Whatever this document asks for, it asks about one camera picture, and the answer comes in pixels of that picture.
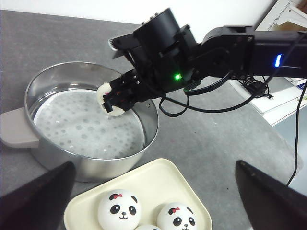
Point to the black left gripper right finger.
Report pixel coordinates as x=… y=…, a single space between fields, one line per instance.
x=269 y=204

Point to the white panda bun with bow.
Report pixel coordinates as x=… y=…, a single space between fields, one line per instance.
x=119 y=209

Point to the white panda bun partly seen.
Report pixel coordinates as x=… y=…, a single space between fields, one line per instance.
x=147 y=227

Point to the cream rectangular plastic tray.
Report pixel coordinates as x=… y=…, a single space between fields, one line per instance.
x=156 y=183

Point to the white perforated steamer paper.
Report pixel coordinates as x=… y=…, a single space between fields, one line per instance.
x=74 y=121

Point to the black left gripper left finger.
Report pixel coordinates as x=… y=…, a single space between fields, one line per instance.
x=40 y=203

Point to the stainless steel steamer pot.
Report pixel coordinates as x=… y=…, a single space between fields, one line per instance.
x=18 y=130

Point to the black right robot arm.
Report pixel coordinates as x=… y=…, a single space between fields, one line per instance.
x=237 y=52

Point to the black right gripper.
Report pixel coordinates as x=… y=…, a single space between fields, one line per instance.
x=161 y=53

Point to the white panda bun red bow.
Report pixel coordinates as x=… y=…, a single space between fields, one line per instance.
x=176 y=216

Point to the white shelf furniture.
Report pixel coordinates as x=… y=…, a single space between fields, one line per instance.
x=290 y=15

